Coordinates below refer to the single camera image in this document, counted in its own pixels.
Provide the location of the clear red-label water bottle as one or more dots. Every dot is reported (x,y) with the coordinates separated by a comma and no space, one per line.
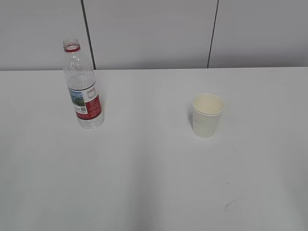
(81,84)

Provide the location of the white paper cup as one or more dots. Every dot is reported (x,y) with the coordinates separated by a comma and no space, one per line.
(207,110)

